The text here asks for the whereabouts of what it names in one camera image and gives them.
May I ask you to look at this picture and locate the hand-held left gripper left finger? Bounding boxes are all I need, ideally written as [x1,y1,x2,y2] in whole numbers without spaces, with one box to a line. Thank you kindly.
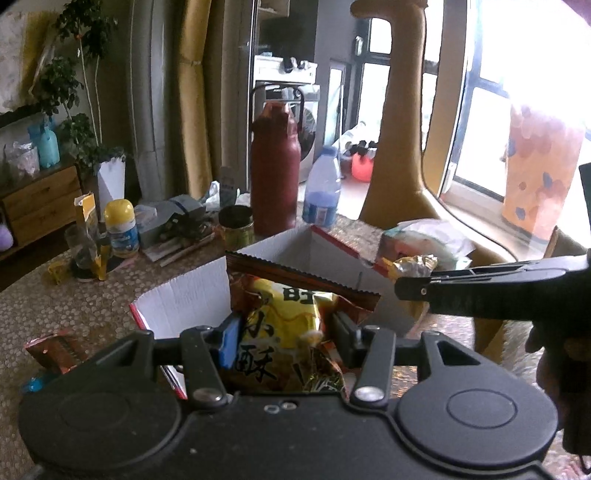
[104,316,243,409]

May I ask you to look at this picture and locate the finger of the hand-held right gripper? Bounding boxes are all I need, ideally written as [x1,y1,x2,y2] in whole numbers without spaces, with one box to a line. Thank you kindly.
[394,275,536,320]
[429,258,548,283]

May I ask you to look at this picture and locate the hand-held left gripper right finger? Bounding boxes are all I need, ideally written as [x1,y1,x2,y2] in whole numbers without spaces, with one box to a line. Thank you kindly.
[329,311,479,409]

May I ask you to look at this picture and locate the large orange yellow snack packet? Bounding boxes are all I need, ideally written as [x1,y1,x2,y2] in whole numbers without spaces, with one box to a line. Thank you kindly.
[225,251,382,394]

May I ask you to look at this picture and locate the white cardboard box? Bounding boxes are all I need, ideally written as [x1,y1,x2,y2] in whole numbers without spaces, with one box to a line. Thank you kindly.
[129,223,419,400]

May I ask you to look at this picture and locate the golden yellow snack packet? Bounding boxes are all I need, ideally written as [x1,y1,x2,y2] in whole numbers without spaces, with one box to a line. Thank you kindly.
[390,255,438,280]

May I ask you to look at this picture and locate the brown snack packet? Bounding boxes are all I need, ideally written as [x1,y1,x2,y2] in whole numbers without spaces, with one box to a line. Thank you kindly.
[24,329,85,376]

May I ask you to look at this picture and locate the blue snack packet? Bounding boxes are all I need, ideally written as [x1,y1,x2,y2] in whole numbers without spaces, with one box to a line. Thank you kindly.
[20,373,57,394]

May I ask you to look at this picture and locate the person's right hand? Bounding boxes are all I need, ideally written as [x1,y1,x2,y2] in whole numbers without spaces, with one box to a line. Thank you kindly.
[525,322,591,463]

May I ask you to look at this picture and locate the tissue pack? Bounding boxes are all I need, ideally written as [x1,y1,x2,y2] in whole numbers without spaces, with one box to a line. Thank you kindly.
[378,219,477,274]

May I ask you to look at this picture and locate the white booklet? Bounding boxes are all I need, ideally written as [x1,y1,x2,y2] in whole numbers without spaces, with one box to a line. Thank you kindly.
[142,232,219,269]

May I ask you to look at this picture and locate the orange patterned bag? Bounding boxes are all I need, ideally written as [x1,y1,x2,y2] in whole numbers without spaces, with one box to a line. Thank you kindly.
[502,103,588,241]

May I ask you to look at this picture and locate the black round tin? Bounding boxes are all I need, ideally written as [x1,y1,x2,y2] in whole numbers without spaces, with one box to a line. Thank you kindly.
[217,205,256,251]

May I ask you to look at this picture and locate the black folded gadget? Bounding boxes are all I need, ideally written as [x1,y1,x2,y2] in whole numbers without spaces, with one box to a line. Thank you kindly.
[159,195,208,241]

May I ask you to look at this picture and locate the grey plastic box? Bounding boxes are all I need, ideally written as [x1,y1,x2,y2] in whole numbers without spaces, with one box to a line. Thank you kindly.
[135,202,172,251]

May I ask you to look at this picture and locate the clear plastic water bottle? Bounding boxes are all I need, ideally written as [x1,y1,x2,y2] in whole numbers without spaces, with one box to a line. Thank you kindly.
[302,146,343,228]

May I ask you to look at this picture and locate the yellow sachet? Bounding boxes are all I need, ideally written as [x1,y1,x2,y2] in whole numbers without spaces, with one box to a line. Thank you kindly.
[89,244,110,281]

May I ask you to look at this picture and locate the yellow lidded canister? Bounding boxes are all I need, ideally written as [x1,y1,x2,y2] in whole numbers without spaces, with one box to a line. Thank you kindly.
[103,198,140,259]

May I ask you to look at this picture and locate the small grey box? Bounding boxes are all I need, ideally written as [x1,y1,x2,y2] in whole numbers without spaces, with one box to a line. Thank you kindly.
[219,167,241,206]

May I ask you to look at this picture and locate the black coaster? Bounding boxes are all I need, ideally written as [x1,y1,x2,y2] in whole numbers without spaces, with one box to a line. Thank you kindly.
[73,265,112,283]

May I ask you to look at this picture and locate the red bucket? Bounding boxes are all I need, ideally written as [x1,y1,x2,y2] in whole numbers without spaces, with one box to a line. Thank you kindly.
[350,154,376,184]

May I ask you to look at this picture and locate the dark red thermos bottle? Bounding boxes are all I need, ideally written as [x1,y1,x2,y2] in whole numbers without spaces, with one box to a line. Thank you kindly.
[249,84,302,237]

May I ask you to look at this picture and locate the clear drinking glass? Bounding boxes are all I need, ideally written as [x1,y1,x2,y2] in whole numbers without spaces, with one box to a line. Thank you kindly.
[64,224,100,271]

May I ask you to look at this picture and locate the white plant pot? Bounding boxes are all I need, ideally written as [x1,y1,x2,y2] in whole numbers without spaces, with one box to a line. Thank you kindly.
[96,157,127,223]

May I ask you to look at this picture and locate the yellow carton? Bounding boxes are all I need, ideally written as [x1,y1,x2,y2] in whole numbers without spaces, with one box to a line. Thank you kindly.
[74,192,100,232]

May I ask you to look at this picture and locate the wooden cabinet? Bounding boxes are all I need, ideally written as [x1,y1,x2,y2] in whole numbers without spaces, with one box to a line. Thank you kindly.
[0,161,85,247]

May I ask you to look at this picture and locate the yellow curtain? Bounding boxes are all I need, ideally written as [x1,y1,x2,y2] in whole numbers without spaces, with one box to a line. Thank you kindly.
[179,0,223,200]

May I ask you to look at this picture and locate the white washing machine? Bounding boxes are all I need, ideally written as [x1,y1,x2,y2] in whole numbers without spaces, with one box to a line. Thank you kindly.
[253,54,322,184]

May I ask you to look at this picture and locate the grey standing air conditioner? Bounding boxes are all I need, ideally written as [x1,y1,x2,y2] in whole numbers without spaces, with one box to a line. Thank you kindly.
[128,0,186,200]

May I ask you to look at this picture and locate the light blue jug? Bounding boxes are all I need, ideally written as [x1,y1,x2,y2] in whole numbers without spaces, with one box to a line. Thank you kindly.
[27,119,61,169]

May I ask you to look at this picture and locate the green potted plant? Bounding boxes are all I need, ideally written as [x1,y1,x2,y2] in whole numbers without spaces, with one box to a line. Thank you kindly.
[33,0,126,175]

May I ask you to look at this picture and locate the clear plastic bag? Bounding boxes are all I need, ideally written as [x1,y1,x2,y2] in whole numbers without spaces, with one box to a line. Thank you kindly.
[4,142,41,180]

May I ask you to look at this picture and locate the patterned white cloth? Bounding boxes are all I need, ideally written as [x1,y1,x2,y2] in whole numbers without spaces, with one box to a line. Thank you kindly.
[0,8,38,112]

